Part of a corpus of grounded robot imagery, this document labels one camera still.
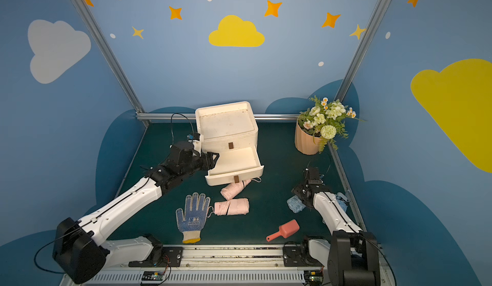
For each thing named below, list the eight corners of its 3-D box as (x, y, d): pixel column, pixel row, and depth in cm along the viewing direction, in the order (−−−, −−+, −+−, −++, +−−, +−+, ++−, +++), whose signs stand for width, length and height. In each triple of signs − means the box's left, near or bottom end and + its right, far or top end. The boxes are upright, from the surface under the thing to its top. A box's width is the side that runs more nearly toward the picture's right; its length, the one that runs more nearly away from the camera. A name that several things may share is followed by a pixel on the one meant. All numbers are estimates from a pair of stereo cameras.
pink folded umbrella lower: (214, 215, 86) (213, 213, 84) (216, 200, 90) (215, 198, 88) (249, 215, 86) (249, 213, 84) (249, 201, 91) (249, 198, 88)
